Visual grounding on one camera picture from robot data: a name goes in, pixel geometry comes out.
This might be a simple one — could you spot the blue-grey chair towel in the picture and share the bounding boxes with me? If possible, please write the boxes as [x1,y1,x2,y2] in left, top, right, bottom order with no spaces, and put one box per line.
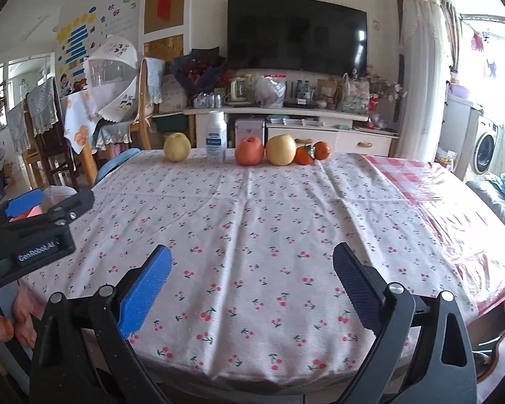
[145,58,165,104]

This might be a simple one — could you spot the dark wooden chair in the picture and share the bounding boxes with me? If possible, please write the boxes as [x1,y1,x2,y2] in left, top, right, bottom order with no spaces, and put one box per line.
[23,78,80,190]

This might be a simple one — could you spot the blue chair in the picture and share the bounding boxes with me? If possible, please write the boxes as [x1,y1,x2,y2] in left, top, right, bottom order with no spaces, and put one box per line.
[95,148,141,185]

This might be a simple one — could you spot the white television cabinet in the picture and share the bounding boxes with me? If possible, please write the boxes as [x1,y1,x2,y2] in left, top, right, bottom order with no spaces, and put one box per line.
[184,105,400,158]

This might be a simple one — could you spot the white orange print tablecloth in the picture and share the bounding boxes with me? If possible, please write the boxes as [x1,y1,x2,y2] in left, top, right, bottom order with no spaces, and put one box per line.
[64,90,99,154]

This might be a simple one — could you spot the red checked table cover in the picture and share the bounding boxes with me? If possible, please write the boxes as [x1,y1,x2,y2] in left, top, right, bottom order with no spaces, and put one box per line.
[362,154,505,316]

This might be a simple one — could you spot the silver foil packs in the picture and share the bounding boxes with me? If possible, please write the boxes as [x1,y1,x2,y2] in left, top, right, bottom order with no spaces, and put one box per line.
[193,93,224,108]

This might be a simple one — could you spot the floral bag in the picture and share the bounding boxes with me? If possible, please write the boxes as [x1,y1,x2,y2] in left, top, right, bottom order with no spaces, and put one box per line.
[341,73,370,114]

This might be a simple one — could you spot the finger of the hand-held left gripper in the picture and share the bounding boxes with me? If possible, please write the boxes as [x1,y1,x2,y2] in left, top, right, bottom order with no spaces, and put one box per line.
[0,188,45,230]
[0,189,95,240]

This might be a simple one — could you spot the white plastic bag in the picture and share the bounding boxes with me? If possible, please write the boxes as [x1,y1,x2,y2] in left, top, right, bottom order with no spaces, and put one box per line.
[43,185,78,209]

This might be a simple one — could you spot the colourful wall stickers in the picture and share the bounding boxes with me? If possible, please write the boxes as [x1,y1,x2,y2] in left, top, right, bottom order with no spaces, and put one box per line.
[55,0,135,93]

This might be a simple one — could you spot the cherry print tablecloth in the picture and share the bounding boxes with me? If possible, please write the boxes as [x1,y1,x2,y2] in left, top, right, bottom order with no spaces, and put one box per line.
[19,148,480,388]

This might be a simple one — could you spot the lace covered air conditioner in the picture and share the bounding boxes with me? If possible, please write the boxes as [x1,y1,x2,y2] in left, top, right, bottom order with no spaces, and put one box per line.
[398,0,451,161]

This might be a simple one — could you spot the white washing machine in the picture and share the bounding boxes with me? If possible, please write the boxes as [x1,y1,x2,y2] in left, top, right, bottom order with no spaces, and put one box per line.
[471,113,505,175]

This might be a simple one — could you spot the black television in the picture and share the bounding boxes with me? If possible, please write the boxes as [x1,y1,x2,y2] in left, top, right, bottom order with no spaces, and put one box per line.
[227,0,368,72]

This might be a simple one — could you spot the green lace seat cover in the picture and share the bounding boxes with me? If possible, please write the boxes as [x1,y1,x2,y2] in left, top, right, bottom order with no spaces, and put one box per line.
[92,122,133,150]

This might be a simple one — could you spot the white plastic bottle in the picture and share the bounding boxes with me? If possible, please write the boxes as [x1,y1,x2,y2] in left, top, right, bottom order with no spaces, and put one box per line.
[205,110,227,163]

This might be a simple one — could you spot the dark blue flower bouquet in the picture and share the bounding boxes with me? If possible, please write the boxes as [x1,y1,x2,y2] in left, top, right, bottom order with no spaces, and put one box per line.
[169,48,228,95]

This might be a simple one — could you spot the white kettle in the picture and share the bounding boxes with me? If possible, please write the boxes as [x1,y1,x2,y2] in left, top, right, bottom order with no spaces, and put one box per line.
[229,78,249,102]

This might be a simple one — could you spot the clear plastic bag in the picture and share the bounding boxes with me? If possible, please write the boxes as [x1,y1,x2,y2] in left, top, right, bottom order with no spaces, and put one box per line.
[255,75,287,108]

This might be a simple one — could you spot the pink plastic bin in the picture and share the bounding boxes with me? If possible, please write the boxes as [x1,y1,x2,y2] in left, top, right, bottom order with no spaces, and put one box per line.
[8,204,43,222]

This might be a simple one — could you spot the dark green storage box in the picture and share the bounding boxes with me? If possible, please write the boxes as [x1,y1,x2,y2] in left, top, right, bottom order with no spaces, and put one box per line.
[154,113,190,133]

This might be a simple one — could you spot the red apple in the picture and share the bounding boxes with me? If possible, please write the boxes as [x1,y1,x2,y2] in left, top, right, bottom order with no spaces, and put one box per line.
[235,135,265,166]

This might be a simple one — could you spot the light wooden chair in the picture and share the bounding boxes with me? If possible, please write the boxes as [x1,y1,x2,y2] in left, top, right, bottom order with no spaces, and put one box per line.
[132,58,165,150]

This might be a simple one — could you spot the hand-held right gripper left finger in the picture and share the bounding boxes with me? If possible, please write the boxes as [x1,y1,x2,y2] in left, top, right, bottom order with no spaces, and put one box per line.
[29,244,173,404]

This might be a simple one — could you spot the grey lace chair cover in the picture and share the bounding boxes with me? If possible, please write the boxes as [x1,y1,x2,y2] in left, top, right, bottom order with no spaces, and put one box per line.
[6,105,30,154]
[27,78,60,135]

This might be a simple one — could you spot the yellow pear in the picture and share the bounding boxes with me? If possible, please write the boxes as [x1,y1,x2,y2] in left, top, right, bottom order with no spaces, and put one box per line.
[164,132,192,162]
[265,134,297,166]

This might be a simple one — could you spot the pink storage box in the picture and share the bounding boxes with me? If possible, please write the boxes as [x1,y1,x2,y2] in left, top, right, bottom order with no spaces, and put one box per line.
[235,117,266,139]

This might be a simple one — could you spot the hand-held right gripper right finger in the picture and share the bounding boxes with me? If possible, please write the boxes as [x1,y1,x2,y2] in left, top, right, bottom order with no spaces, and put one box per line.
[326,242,477,404]

